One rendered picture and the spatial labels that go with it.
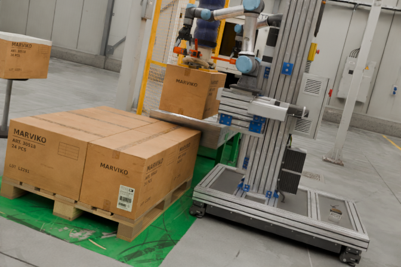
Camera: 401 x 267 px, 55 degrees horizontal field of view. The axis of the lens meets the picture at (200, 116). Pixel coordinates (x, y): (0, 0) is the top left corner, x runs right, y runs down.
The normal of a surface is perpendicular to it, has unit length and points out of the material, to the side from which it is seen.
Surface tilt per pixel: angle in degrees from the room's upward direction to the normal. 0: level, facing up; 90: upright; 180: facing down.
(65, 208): 90
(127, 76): 90
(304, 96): 90
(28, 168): 90
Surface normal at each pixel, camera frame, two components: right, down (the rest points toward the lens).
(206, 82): -0.28, 0.10
